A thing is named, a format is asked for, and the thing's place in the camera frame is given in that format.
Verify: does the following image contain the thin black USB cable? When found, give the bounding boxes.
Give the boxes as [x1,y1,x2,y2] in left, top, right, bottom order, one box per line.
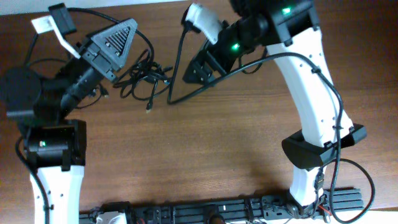
[112,49,174,114]

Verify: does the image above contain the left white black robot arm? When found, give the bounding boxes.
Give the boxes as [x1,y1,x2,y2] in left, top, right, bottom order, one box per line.
[1,16,137,223]

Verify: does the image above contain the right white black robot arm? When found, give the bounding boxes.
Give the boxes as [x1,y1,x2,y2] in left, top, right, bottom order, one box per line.
[182,1,367,217]

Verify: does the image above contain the thick black camera cable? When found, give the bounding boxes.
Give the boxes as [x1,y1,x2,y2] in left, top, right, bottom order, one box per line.
[167,26,376,224]

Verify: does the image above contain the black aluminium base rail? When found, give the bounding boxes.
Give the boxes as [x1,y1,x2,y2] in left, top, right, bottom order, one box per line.
[79,188,364,224]

